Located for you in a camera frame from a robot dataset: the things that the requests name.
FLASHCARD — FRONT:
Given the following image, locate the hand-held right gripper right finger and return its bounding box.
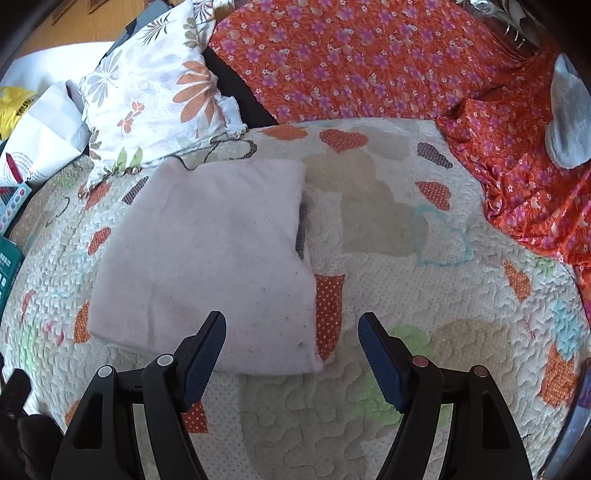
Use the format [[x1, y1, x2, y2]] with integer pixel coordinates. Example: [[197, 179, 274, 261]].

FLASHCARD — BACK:
[[358, 311, 534, 480]]

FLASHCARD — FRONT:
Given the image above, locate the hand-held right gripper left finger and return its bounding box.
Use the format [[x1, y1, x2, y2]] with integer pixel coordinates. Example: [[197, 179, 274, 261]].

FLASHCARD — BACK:
[[51, 310, 227, 480]]

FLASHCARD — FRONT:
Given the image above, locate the white floral embroidered cardigan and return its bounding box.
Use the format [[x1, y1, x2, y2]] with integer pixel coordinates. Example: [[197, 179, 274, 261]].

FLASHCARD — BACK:
[[88, 157, 324, 376]]

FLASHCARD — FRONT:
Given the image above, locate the quilted heart pattern bedspread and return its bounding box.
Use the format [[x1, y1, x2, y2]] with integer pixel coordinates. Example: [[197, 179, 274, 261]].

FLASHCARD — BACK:
[[0, 117, 589, 480]]

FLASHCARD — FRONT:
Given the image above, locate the green package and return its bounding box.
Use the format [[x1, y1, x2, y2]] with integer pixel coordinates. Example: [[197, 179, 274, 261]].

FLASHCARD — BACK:
[[0, 235, 26, 319]]

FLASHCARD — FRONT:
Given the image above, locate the colourful paint set box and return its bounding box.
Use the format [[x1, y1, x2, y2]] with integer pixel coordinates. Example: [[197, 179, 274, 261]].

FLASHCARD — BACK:
[[0, 182, 33, 236]]

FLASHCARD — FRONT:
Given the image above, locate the white floral pillow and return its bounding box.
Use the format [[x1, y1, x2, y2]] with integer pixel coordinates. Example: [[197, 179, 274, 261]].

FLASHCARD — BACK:
[[78, 0, 245, 185]]

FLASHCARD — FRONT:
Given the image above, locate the grey sock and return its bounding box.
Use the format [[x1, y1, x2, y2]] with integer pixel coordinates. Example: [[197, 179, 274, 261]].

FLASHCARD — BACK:
[[545, 53, 591, 168]]

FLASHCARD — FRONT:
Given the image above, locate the orange floral cloth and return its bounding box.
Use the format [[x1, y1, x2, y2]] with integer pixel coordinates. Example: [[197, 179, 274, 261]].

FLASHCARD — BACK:
[[203, 0, 591, 278]]

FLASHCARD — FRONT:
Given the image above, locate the yellow plastic bag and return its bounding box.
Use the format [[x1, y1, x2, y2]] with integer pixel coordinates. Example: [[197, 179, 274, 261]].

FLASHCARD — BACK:
[[0, 85, 38, 141]]

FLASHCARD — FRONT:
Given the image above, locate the silver foil wrap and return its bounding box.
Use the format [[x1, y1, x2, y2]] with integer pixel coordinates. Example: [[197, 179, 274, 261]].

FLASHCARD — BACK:
[[455, 0, 502, 14]]

